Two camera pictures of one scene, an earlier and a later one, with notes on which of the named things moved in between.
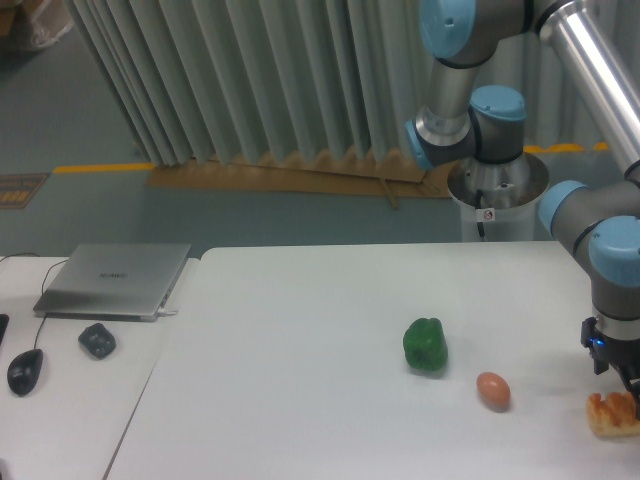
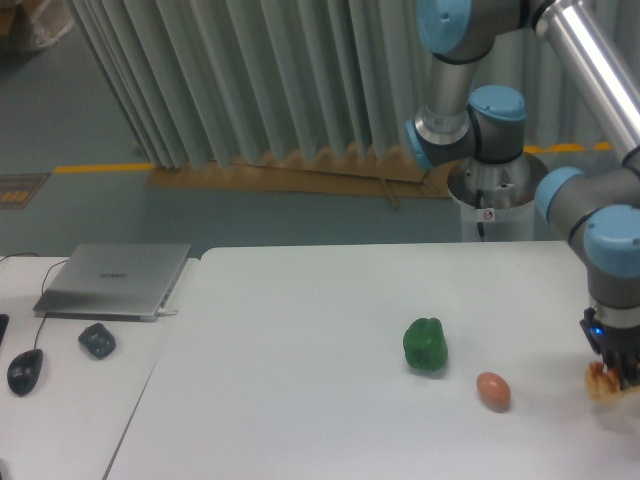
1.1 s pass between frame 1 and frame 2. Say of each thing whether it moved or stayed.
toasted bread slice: moved
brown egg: stayed
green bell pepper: stayed
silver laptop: stayed
